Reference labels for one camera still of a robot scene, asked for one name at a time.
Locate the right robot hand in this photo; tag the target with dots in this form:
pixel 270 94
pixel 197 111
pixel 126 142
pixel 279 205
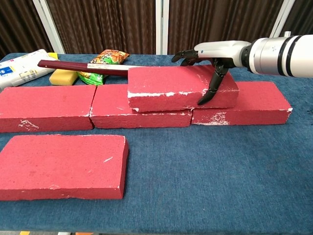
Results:
pixel 220 50

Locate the red foam brick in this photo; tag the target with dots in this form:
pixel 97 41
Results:
pixel 110 105
pixel 44 102
pixel 259 100
pixel 61 161
pixel 166 80

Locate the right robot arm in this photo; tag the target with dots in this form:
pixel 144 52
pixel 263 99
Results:
pixel 274 56

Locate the brown pleated partition panel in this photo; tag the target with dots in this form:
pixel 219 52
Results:
pixel 300 17
pixel 220 19
pixel 102 24
pixel 17 24

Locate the green orange snack bag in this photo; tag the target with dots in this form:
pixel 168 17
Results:
pixel 110 57

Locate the blue tablecloth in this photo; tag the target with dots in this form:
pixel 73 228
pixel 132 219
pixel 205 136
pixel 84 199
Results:
pixel 195 176

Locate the dark red folding fan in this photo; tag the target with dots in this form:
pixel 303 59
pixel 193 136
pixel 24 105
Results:
pixel 73 66

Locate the yellow sponge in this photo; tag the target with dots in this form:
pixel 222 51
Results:
pixel 63 77

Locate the white wet wipes pack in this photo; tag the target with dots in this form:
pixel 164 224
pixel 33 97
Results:
pixel 22 68

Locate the yellow floor tape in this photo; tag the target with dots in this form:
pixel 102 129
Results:
pixel 24 233

